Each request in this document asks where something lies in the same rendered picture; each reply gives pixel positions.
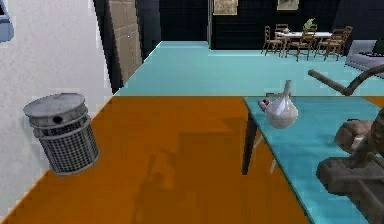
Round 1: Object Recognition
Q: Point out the small pink object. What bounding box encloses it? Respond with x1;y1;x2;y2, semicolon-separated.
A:
257;97;272;111

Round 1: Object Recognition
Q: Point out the clear round glass vase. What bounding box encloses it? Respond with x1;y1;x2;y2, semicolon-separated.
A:
264;79;300;131

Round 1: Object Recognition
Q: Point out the brown wooden dining chair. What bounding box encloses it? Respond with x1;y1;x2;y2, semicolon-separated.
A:
339;25;354;51
314;28;350;62
274;23;290;34
261;25;285;56
287;31;317;63

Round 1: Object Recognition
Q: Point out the framed picture with beige print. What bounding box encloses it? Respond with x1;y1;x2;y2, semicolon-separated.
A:
213;0;239;16

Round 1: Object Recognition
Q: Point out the teal table with dark legs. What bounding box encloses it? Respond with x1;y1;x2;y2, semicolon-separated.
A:
241;95;384;224

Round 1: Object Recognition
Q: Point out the grey mesh waste bin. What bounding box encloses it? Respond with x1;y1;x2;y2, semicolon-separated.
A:
23;92;101;177

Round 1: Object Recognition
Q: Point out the framed picture with pale print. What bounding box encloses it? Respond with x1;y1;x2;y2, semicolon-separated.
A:
276;0;300;11

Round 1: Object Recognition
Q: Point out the green house plant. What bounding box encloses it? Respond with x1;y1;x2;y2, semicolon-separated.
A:
302;17;316;33

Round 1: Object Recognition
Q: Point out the white dining table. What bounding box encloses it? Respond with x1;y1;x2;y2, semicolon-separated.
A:
274;31;333;58

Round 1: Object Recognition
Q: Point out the brown rounded stone lump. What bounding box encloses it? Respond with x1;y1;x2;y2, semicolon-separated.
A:
334;119;375;155

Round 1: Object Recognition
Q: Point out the grey sofa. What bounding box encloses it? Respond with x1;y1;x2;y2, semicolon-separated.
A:
344;39;384;80

